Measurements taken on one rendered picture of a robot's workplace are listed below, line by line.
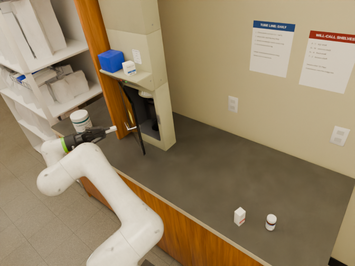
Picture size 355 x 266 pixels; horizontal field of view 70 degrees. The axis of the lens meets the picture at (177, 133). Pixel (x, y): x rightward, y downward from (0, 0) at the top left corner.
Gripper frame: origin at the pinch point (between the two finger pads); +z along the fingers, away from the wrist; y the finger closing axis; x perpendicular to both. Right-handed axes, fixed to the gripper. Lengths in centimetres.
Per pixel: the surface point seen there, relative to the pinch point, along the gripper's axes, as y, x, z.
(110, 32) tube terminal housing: 49, 18, 17
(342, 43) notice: 42, -56, 104
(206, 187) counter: -26, -47, 39
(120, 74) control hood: 30.8, 2.7, 14.7
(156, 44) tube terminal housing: 44, -4, 35
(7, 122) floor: -118, 286, -139
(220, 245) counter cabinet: -45, -71, 32
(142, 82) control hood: 28.8, -10.6, 22.9
